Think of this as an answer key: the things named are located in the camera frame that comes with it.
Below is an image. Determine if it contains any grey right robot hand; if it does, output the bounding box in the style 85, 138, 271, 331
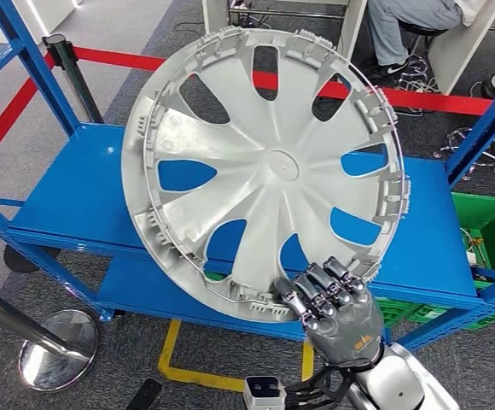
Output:
272, 255, 386, 369

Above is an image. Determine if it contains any silver plastic wheel cover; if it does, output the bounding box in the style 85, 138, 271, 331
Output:
121, 25, 411, 325

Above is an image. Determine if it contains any blue metal shelf rack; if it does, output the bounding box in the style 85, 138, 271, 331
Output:
0, 0, 495, 352

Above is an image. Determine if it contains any yellow floor tape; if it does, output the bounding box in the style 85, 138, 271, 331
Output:
157, 319, 315, 394

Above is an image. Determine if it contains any chrome base stool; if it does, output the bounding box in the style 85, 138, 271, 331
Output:
433, 126, 495, 182

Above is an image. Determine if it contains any black robot foot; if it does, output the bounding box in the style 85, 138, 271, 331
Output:
126, 378, 163, 410

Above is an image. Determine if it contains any person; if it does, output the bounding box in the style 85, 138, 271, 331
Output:
366, 0, 487, 80

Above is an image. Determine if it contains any black stool seat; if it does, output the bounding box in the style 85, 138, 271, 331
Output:
399, 20, 438, 58

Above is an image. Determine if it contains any long red barrier belt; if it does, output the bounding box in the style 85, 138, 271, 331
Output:
73, 46, 495, 121

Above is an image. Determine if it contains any white plinth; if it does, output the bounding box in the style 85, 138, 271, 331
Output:
0, 0, 84, 44

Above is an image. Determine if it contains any black camera bracket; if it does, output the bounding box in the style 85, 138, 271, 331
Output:
284, 365, 357, 410

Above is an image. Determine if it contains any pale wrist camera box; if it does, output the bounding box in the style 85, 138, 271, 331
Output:
243, 375, 287, 410

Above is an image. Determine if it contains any white cable bundle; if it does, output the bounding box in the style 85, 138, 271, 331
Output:
395, 53, 443, 117

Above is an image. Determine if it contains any chrome base stanchion post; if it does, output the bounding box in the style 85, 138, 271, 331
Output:
0, 278, 100, 393

